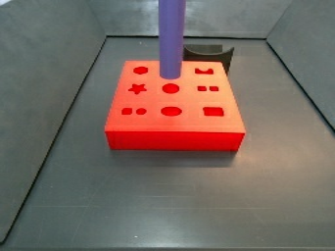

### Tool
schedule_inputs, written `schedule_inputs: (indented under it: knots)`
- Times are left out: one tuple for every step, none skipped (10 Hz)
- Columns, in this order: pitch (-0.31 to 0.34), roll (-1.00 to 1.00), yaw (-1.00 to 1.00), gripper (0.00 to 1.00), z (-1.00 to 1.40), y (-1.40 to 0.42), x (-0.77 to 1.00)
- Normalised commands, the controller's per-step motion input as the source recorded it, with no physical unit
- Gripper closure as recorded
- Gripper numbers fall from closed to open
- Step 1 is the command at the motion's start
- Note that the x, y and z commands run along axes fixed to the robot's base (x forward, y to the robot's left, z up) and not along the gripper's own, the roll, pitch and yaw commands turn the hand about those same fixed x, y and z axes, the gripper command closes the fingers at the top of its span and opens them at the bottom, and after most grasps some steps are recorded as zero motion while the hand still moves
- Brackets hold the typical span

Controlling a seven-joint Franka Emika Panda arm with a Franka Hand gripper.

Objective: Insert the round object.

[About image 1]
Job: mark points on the purple round peg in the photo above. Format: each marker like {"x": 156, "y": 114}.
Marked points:
{"x": 171, "y": 25}

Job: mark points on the red shape-sorting block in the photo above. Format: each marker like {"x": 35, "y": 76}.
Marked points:
{"x": 174, "y": 114}

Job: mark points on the black curved holder block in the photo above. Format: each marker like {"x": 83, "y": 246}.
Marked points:
{"x": 208, "y": 53}

